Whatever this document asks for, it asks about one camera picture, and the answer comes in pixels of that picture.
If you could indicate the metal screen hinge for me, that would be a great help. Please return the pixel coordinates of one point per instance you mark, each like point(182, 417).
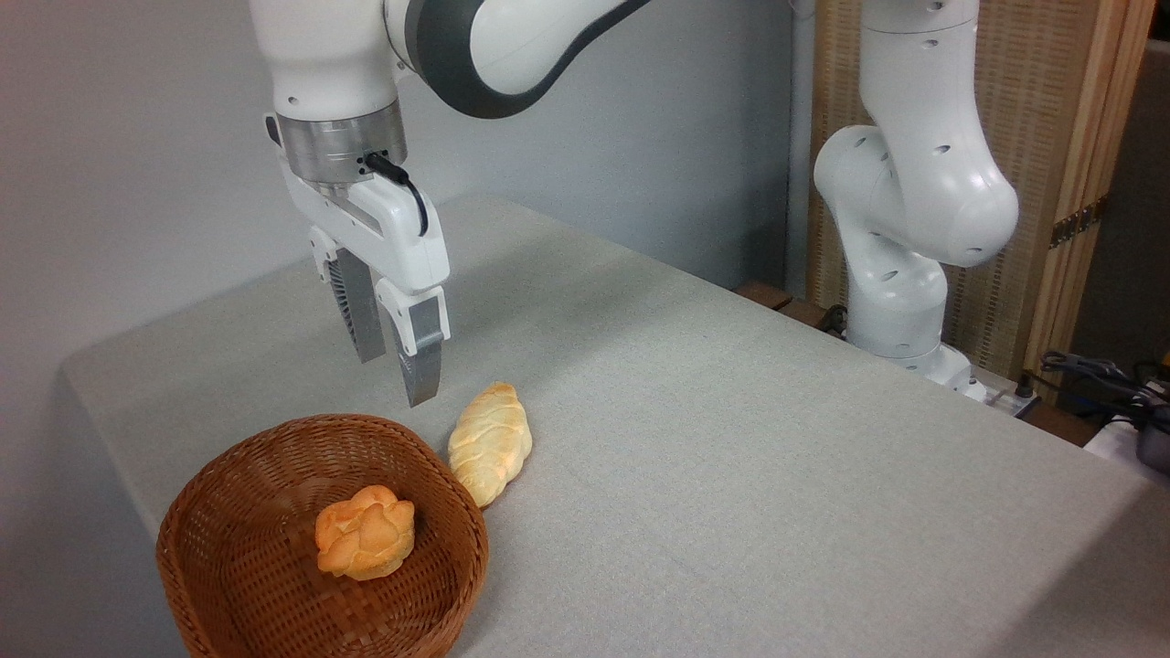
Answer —
point(1079, 221)

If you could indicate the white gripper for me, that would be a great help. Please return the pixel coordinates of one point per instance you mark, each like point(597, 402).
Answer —
point(402, 242)

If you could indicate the grey tablecloth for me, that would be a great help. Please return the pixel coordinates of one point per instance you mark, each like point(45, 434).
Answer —
point(731, 475)

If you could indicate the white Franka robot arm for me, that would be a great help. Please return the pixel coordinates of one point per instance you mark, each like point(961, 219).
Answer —
point(914, 201)

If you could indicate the long pale braided bread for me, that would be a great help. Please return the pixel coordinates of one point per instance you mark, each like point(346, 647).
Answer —
point(489, 443)

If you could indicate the brown wicker basket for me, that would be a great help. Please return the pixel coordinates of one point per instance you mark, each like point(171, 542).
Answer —
point(247, 567)

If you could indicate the round orange bread roll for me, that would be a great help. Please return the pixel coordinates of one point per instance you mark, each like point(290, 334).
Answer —
point(366, 535)

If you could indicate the wooden bamboo folding screen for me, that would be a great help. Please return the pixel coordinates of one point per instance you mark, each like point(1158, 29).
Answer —
point(1042, 91)

